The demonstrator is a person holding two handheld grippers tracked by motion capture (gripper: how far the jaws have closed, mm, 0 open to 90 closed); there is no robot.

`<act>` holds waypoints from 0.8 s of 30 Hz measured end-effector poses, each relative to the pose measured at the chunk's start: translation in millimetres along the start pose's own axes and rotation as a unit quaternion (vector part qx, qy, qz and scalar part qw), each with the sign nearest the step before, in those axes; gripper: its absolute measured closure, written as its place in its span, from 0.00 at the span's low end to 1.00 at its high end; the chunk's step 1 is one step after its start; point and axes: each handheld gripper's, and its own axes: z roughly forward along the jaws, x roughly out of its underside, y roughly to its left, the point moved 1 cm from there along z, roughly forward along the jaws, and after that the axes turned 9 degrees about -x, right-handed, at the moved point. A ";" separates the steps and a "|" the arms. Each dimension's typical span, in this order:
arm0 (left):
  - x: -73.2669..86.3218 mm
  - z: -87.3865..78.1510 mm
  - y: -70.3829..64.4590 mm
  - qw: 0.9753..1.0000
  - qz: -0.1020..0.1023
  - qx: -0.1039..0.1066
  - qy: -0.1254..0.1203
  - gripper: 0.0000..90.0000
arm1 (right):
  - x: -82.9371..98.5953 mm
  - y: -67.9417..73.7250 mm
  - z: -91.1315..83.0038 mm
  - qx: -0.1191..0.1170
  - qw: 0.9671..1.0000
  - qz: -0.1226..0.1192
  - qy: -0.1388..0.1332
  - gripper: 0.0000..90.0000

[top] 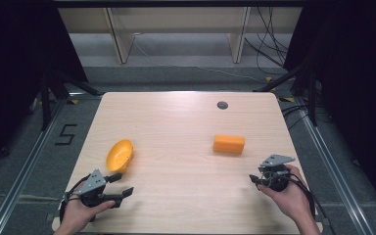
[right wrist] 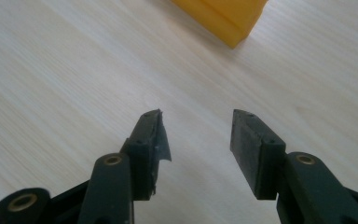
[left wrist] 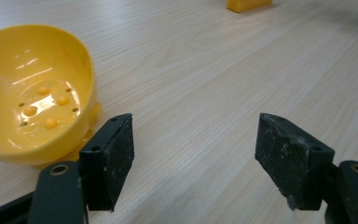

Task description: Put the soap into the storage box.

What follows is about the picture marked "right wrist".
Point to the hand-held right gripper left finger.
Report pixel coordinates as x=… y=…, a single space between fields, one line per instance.
x=143 y=155

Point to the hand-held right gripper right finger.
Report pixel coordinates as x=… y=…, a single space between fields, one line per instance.
x=261 y=161

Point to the yellow block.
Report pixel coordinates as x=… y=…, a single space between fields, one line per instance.
x=225 y=17

